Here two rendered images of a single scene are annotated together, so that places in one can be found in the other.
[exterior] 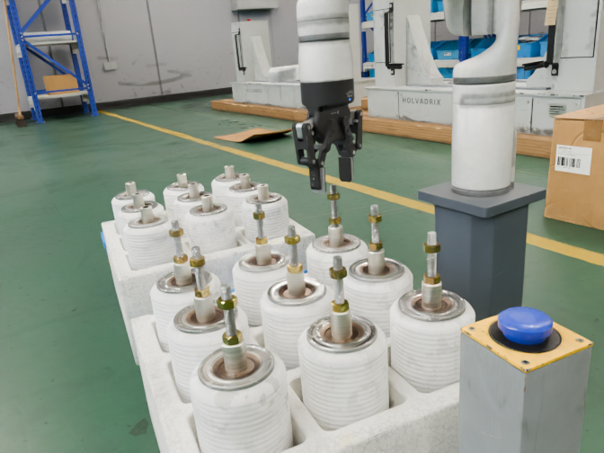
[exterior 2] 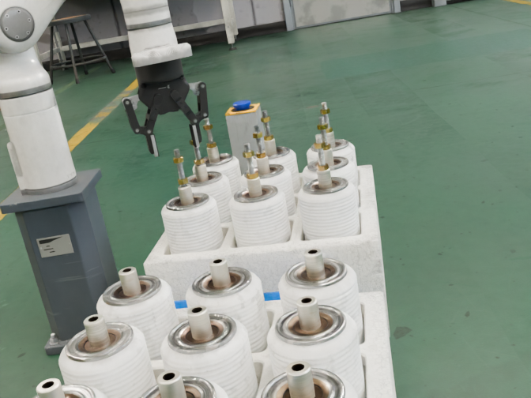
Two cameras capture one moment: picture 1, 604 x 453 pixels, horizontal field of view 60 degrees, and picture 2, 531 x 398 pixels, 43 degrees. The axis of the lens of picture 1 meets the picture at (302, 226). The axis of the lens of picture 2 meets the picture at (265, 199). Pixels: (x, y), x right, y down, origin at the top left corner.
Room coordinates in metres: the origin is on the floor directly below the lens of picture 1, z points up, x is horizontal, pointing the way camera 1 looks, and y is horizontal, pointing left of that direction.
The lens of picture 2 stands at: (1.59, 0.66, 0.62)
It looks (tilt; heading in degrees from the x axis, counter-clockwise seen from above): 19 degrees down; 213
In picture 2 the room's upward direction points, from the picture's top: 10 degrees counter-clockwise
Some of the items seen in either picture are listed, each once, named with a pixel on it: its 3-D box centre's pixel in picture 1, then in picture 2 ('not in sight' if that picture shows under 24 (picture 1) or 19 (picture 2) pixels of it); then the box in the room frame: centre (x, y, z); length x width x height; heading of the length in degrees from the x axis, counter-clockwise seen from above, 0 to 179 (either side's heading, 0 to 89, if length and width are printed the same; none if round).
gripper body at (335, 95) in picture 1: (328, 109); (162, 84); (0.75, -0.05, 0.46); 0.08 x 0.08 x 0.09
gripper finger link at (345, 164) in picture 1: (346, 169); (154, 144); (0.78, -0.07, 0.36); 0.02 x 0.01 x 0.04; 49
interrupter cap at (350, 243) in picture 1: (336, 244); (187, 202); (0.75, -0.05, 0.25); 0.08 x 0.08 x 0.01
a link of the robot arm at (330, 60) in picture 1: (315, 57); (154, 39); (0.76, -0.04, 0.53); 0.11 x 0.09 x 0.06; 49
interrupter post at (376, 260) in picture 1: (376, 261); (201, 173); (0.64, -0.10, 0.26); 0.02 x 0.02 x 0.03
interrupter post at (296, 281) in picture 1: (296, 282); (263, 165); (0.60, 0.01, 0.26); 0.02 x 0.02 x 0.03
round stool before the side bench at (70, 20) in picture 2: not in sight; (74, 49); (-2.08, -3.20, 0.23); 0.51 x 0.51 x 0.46
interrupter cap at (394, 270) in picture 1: (376, 270); (202, 179); (0.64, -0.10, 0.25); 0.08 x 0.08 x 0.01
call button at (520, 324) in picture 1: (524, 328); (242, 106); (0.36, -0.17, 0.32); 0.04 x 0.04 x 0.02
